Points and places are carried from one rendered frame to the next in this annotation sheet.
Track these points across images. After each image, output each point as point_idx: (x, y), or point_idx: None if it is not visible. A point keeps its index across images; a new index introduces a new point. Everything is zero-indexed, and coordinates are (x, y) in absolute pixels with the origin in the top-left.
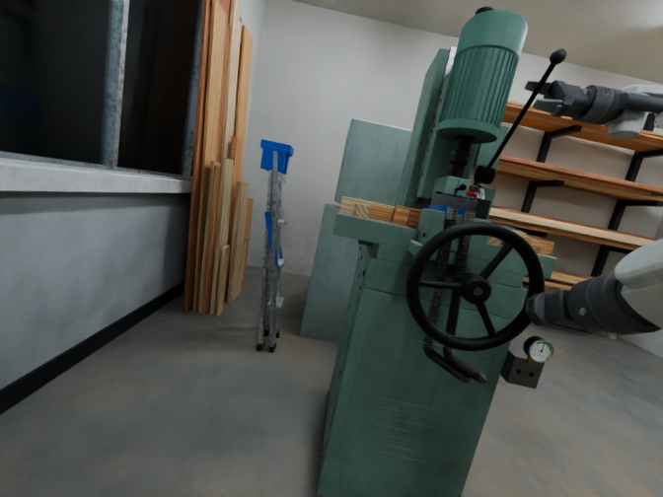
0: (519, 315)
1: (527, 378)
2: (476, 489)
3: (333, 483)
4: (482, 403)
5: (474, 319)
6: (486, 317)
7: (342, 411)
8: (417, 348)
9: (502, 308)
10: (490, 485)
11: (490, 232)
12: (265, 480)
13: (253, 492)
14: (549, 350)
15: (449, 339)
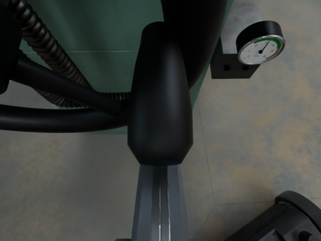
0: None
1: (239, 71)
2: (210, 102)
3: (98, 131)
4: (192, 88)
5: (152, 5)
6: (68, 97)
7: (66, 108)
8: (90, 59)
9: None
10: (223, 96)
11: None
12: (57, 133)
13: (49, 143)
14: (275, 47)
15: (36, 129)
